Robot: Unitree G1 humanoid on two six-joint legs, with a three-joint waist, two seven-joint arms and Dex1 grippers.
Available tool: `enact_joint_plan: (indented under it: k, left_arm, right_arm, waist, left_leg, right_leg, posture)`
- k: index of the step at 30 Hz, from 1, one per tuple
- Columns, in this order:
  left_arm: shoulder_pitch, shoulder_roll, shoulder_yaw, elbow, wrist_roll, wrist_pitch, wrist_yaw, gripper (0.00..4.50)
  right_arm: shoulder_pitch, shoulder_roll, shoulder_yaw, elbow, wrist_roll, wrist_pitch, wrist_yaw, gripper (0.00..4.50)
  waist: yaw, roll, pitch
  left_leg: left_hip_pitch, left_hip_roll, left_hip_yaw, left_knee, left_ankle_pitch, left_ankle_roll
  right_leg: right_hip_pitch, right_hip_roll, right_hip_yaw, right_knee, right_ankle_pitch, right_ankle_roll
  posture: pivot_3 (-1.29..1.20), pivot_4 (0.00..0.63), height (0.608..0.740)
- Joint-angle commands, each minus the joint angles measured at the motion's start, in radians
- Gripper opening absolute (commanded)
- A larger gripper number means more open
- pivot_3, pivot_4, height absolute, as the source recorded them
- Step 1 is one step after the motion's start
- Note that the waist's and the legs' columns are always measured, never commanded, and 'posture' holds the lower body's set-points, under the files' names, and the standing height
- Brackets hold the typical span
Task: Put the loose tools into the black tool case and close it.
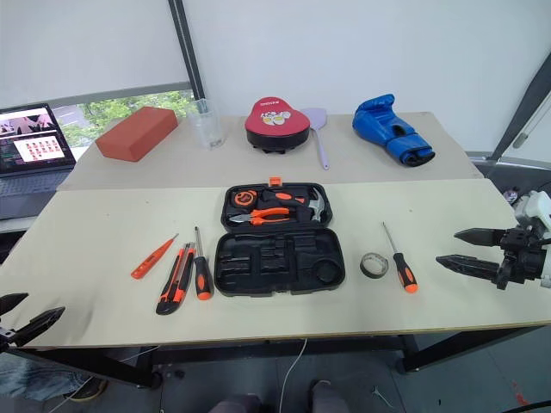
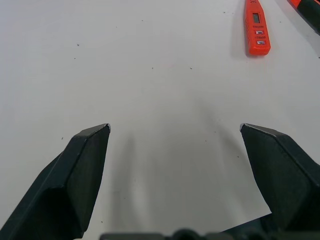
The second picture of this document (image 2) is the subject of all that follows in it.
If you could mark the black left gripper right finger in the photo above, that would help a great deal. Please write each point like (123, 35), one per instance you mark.
(287, 180)

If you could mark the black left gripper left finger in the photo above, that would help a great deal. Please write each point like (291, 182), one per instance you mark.
(62, 190)

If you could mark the orange voltage tester pen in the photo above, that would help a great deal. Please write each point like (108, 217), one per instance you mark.
(257, 30)

